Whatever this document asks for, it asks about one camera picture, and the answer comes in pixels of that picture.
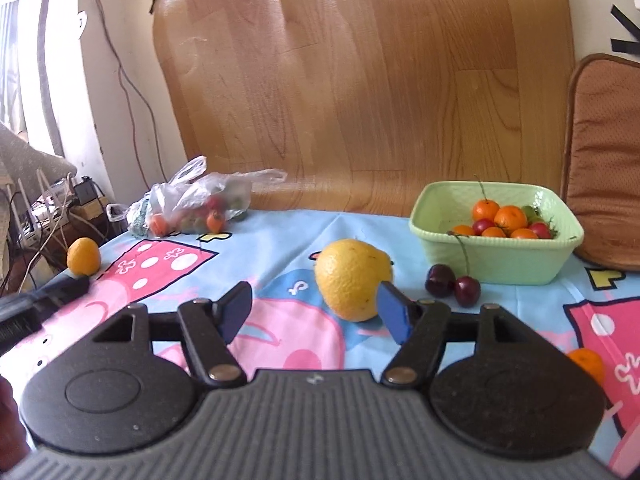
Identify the brown box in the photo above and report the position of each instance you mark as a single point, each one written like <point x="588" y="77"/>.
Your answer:
<point x="92" y="217"/>

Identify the orange mandarin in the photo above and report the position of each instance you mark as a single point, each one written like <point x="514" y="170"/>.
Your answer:
<point x="587" y="365"/>
<point x="511" y="217"/>
<point x="486" y="209"/>

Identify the printed cartoon blanket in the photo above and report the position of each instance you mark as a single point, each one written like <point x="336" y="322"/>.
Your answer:
<point x="280" y="270"/>

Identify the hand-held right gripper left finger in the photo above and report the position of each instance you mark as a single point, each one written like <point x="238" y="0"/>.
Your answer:
<point x="232" y="310"/>

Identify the green tomato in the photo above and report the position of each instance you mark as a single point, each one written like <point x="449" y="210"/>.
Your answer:
<point x="531" y="211"/>

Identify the black tape strips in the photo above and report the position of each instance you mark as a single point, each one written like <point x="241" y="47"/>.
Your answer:
<point x="626" y="30"/>

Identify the white router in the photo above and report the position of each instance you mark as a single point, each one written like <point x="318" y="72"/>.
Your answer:
<point x="42" y="210"/>

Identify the wood-pattern vinyl sheet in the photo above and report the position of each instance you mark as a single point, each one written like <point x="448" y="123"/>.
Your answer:
<point x="360" y="85"/>

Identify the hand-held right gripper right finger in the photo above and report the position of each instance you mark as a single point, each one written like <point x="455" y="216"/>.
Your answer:
<point x="392" y="315"/>

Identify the light green bowl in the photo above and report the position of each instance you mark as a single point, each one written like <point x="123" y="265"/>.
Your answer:
<point x="500" y="260"/>

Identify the small yellow-orange fruit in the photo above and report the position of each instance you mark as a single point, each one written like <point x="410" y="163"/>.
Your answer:
<point x="83" y="257"/>

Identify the dark red cherry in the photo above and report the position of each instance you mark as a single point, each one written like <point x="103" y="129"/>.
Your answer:
<point x="440" y="280"/>
<point x="467" y="292"/>

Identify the large yellow citrus fruit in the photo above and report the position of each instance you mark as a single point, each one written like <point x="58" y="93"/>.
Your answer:
<point x="350" y="280"/>

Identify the clear plastic bag of produce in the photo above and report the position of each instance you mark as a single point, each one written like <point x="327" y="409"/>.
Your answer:
<point x="200" y="200"/>

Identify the brown seat cushion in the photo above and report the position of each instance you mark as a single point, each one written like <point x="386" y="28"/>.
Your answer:
<point x="605" y="160"/>

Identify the white window frame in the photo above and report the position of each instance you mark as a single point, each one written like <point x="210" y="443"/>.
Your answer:
<point x="25" y="45"/>

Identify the orange cherry tomato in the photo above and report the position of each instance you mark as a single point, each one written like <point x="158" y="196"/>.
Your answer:
<point x="494" y="232"/>
<point x="524" y="234"/>
<point x="463" y="230"/>

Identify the grey patterned cloth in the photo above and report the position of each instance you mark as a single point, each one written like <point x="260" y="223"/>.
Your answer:
<point x="30" y="155"/>

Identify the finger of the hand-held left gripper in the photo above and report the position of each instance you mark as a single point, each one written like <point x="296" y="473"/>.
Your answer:
<point x="62" y="291"/>

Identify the red tomato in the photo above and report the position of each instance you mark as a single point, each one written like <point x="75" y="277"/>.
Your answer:
<point x="483" y="226"/>
<point x="541" y="230"/>

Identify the black power adapter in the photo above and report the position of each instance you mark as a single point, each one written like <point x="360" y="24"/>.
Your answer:
<point x="87" y="191"/>

